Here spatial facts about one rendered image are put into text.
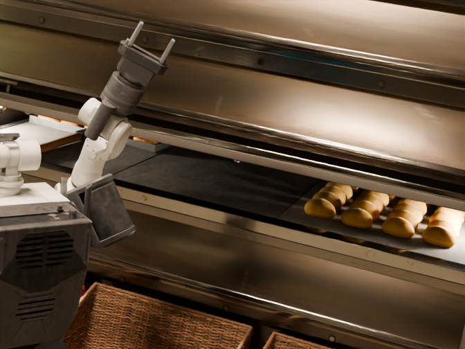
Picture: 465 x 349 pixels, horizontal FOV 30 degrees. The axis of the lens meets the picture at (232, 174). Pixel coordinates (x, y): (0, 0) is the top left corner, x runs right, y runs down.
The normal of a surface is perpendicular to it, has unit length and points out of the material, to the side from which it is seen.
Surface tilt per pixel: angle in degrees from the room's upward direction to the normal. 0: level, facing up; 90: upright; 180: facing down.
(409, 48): 70
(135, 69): 98
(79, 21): 90
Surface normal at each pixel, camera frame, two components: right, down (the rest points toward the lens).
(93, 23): -0.35, 0.21
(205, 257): -0.28, -0.13
